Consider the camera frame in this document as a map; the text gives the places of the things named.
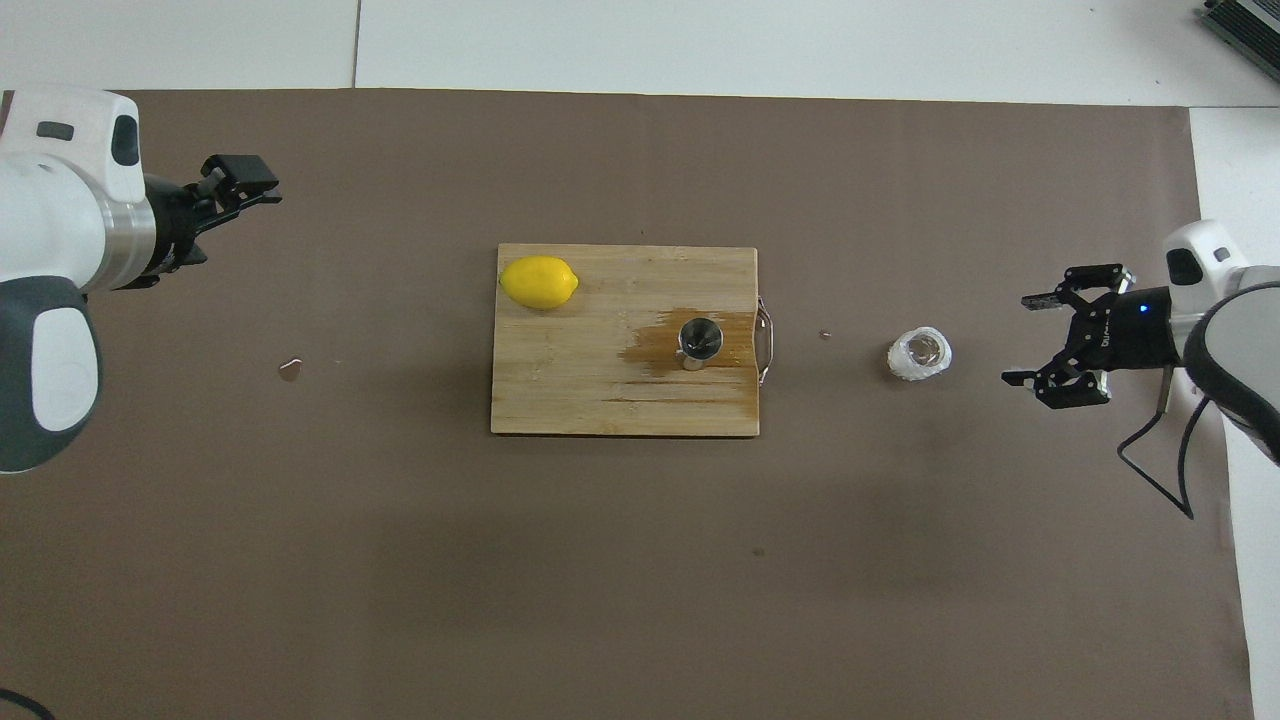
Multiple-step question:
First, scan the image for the steel double jigger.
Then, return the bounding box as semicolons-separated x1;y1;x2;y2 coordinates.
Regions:
676;317;725;372

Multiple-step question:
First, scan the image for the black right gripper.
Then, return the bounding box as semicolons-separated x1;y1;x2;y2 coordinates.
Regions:
1001;262;1181;412

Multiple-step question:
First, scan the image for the wooden cutting board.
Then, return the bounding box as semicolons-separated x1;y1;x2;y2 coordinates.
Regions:
490;243;777;438

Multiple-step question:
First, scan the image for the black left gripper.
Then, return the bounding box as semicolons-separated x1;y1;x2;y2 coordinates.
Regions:
124;154;284;293

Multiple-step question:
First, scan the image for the yellow lemon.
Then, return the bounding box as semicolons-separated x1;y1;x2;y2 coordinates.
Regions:
499;256;580;310

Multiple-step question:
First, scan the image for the brown paper table mat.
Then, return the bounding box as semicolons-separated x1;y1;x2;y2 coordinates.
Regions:
0;88;1257;720

